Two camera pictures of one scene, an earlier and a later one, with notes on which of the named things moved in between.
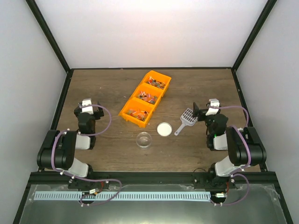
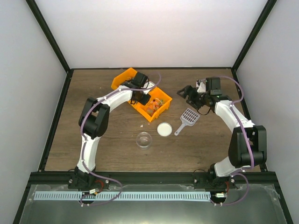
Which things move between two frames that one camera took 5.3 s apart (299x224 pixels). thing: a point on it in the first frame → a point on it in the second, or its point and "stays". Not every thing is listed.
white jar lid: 164,129 stays
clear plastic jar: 144,139 stays
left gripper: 99,113 → 144,101
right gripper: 196,111 → 188,89
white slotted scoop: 188,120 stays
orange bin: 137,112 → 159,102
